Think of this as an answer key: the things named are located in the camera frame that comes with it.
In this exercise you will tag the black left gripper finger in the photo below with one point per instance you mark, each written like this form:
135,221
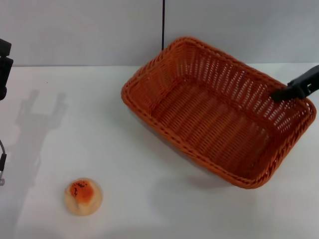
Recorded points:
4,72

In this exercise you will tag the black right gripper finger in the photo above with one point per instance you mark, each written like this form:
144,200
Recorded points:
299,85

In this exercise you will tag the orange woven plastic basket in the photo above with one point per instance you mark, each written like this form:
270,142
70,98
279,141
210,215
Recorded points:
207,129

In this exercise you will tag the round bun with orange top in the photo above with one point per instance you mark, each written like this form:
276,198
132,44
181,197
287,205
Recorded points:
83,199

